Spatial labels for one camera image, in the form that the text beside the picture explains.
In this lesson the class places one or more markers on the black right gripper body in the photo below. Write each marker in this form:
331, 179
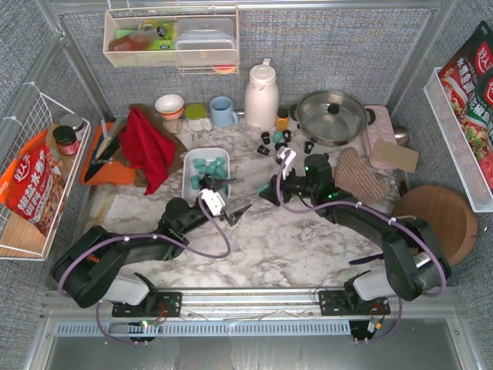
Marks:
280, 189

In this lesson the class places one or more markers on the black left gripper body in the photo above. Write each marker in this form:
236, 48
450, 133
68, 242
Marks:
222, 198

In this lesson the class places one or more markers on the pink striped cloth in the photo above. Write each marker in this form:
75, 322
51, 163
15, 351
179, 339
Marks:
353, 175

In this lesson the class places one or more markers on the black coffee capsule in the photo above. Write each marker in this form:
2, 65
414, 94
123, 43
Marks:
263, 150
208, 182
265, 136
287, 135
280, 145

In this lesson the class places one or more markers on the white storage basket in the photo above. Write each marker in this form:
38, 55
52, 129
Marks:
209, 154

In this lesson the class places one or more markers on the green capsule number three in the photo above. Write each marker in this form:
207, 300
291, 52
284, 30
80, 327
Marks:
221, 173

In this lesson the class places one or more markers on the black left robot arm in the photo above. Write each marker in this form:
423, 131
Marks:
87, 270

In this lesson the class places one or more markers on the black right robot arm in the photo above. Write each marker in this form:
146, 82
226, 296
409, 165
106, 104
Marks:
414, 263

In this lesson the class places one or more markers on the black capsule number four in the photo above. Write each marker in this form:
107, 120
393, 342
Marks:
308, 147

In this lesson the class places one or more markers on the stainless steel pan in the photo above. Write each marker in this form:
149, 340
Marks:
331, 118

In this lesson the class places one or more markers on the brown sponge pad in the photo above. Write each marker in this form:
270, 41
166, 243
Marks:
394, 156

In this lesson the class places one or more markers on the pink tray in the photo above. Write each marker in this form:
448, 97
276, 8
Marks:
379, 127

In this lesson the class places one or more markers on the white thermos jug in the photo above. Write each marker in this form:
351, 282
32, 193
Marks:
262, 97

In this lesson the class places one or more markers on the blue mug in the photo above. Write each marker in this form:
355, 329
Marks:
222, 112

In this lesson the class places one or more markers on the green lid cup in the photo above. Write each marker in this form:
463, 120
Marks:
196, 117

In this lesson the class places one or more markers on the red cloth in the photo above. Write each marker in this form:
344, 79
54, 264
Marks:
149, 148

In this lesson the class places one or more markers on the orange tray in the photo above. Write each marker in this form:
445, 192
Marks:
112, 171

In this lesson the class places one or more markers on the white orange bowl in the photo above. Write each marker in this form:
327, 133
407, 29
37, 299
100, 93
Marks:
170, 106

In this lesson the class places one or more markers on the round wooden cutting board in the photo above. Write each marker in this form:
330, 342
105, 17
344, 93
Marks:
449, 215

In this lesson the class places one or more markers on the clear plastic container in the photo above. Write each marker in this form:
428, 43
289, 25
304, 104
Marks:
205, 41

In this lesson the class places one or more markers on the red seasoning packets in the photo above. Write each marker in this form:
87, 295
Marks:
467, 82

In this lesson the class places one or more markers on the dark lid jar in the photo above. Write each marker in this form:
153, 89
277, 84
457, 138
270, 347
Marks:
66, 140

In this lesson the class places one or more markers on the red snack bag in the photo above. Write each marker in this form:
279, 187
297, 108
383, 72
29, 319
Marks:
30, 187

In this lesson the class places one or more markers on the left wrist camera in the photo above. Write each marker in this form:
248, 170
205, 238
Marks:
215, 201

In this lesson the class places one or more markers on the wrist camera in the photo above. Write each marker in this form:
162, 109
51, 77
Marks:
285, 155
215, 201

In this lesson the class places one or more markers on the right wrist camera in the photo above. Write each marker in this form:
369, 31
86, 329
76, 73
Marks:
285, 155

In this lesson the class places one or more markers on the metal rail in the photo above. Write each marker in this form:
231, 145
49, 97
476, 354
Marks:
260, 304

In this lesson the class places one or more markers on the white wire basket right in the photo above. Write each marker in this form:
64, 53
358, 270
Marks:
472, 179

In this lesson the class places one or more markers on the white wire basket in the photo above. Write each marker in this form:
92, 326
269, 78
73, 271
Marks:
472, 179
21, 240

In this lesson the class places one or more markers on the white wall shelf basket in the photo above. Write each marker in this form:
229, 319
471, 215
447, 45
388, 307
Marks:
159, 27

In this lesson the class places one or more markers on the white wire basket left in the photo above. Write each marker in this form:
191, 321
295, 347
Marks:
21, 240

